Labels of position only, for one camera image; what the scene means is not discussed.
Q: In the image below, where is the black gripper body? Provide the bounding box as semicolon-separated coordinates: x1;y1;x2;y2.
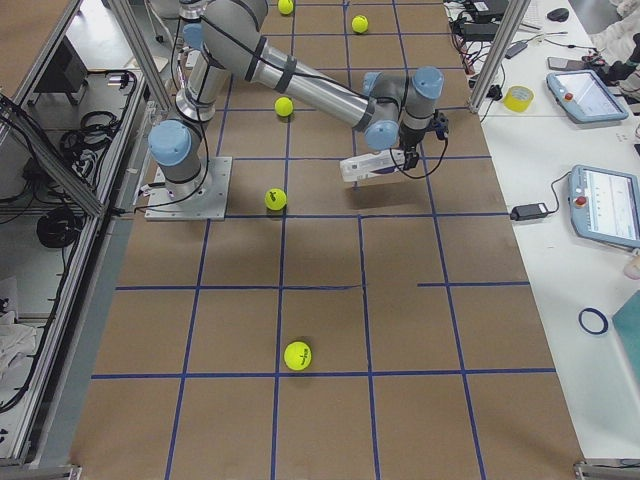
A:
399;112;449;170

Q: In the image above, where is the white tennis ball can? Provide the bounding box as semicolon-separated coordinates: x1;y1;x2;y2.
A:
339;149;404;183

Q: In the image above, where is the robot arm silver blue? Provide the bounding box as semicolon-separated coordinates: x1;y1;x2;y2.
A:
148;1;448;202

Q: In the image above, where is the tennis ball far right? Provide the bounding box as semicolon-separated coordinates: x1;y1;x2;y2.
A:
351;15;369;34

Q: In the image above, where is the tennis ball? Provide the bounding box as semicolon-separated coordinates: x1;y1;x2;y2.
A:
264;188;287;211
274;96;294;117
277;0;295;16
351;15;369;34

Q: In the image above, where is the tennis ball centre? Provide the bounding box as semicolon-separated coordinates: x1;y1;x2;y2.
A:
274;96;294;117

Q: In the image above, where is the tennis ball front left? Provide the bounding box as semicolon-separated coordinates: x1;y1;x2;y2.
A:
264;188;287;211

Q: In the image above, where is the tennis ball near right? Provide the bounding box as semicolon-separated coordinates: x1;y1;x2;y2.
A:
277;0;295;16

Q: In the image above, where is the yellow tape roll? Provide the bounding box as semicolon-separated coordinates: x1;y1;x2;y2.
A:
504;85;534;113

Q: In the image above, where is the black power adapter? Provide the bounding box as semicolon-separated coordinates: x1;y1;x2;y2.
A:
509;202;550;221

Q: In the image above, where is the upper teach pendant tablet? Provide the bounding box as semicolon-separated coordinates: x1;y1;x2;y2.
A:
546;70;628;124

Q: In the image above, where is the teach pendant tablet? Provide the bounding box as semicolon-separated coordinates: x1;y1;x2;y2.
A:
568;165;639;249
546;70;628;124

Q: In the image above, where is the lower teach pendant tablet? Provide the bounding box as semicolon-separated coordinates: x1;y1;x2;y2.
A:
568;165;639;249

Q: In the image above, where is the aluminium frame post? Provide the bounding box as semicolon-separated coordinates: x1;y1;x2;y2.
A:
469;0;530;113

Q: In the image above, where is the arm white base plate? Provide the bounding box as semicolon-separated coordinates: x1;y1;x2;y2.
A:
144;156;233;221

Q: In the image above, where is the blue tape ring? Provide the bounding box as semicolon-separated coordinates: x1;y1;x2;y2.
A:
578;307;610;337

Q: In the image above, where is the black cable bundle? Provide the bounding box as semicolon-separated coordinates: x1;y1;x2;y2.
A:
37;112;121;249

